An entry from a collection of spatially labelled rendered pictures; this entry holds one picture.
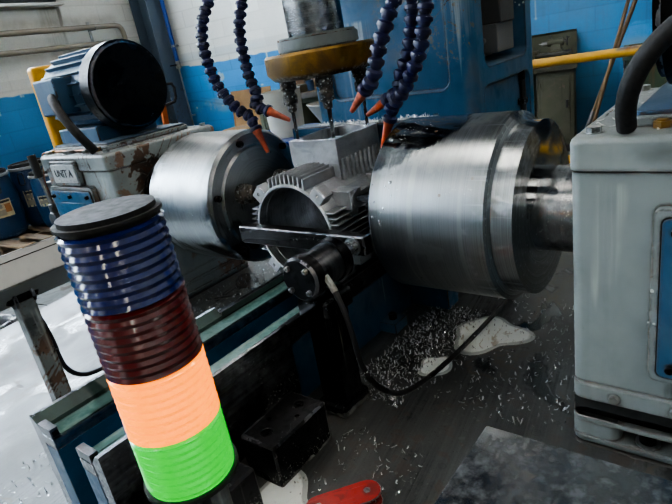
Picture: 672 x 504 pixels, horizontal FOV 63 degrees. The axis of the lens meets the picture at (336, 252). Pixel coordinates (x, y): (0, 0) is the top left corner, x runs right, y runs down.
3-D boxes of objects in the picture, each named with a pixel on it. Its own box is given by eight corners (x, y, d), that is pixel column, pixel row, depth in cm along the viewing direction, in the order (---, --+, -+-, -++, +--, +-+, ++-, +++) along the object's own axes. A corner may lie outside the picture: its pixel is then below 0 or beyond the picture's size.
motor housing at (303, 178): (333, 238, 111) (316, 145, 104) (415, 246, 99) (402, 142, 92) (264, 279, 97) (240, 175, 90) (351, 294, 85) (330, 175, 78)
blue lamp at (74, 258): (147, 268, 37) (126, 203, 35) (204, 278, 33) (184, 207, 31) (61, 308, 32) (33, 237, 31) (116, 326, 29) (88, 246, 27)
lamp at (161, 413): (183, 381, 40) (165, 327, 38) (239, 403, 36) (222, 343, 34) (109, 432, 35) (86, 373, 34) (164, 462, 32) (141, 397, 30)
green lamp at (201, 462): (198, 431, 41) (183, 381, 40) (254, 457, 38) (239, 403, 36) (130, 485, 37) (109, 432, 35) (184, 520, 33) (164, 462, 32)
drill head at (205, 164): (216, 225, 137) (190, 124, 128) (329, 235, 114) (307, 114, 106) (129, 264, 119) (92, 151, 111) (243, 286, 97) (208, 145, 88)
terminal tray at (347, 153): (336, 164, 103) (330, 126, 100) (384, 164, 96) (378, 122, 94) (295, 183, 94) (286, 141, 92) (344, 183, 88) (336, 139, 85)
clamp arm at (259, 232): (376, 250, 78) (252, 237, 94) (373, 230, 77) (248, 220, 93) (362, 259, 76) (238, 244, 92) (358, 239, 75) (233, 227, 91)
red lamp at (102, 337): (165, 327, 38) (147, 268, 37) (222, 343, 34) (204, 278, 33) (86, 373, 34) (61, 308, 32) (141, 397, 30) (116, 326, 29)
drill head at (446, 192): (415, 243, 102) (398, 107, 93) (671, 267, 77) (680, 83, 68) (334, 303, 84) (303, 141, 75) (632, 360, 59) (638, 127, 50)
